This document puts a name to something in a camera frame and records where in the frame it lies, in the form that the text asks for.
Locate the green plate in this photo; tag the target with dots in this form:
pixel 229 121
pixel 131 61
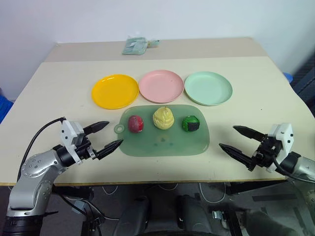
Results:
pixel 208 88

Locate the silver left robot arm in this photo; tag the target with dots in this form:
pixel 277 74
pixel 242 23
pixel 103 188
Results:
pixel 34 172

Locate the red apple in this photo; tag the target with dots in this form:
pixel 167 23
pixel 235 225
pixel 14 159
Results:
pixel 135 124

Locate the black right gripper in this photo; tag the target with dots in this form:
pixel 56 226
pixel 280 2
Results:
pixel 265 152

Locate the translucent green cutting board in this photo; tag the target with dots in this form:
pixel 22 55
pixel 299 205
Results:
pixel 167 145

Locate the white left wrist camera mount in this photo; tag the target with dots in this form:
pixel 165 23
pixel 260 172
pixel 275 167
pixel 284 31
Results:
pixel 70 137

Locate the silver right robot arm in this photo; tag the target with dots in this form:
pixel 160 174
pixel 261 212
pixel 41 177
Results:
pixel 300 166

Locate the yellow pear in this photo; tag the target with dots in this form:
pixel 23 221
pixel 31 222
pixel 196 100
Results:
pixel 163 118

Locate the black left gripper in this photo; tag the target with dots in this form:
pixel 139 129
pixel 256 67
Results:
pixel 85 147

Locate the yellow plate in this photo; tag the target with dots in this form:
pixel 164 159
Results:
pixel 115 91

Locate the pink plate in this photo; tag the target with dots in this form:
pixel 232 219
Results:
pixel 161 86

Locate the dark rounded robot foot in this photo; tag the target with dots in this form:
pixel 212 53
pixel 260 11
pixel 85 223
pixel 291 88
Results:
pixel 194 216
pixel 134 216

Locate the green fruit with black patch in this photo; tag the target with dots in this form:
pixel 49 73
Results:
pixel 190 123

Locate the black table frame bar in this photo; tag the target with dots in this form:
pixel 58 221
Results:
pixel 256 187

